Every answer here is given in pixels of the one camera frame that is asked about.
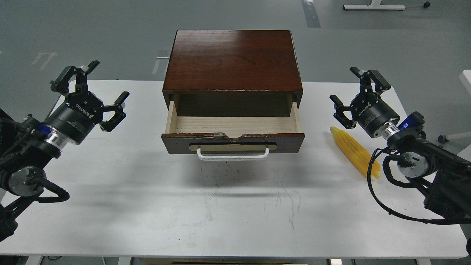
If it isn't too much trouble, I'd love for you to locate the white table base background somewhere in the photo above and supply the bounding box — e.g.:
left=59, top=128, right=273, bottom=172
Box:
left=343, top=0, right=406, bottom=11

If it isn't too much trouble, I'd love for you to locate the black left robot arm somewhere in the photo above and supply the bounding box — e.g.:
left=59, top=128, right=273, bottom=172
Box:
left=0, top=60, right=129, bottom=240

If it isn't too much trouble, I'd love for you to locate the dark wooden drawer cabinet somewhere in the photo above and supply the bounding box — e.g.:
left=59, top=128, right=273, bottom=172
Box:
left=163, top=30, right=303, bottom=117

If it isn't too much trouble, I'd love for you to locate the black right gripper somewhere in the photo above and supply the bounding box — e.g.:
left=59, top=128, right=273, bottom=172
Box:
left=330, top=67, right=399, bottom=138

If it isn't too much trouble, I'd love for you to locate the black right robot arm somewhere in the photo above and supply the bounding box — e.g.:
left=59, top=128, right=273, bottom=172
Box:
left=330, top=67, right=471, bottom=225

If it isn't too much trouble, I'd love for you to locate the yellow corn cob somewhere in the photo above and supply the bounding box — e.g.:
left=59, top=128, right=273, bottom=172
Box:
left=329, top=126, right=371, bottom=177

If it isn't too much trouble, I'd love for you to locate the wooden drawer with white handle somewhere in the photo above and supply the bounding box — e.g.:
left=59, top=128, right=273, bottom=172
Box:
left=161, top=101, right=305, bottom=156

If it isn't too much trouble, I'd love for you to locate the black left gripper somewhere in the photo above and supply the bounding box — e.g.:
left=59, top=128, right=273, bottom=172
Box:
left=45, top=60, right=130, bottom=145

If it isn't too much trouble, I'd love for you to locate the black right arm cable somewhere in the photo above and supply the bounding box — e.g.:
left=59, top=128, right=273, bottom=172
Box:
left=367, top=148, right=471, bottom=225

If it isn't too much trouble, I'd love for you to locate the white caster leg right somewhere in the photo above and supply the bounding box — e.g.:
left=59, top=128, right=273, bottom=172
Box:
left=438, top=131, right=471, bottom=143

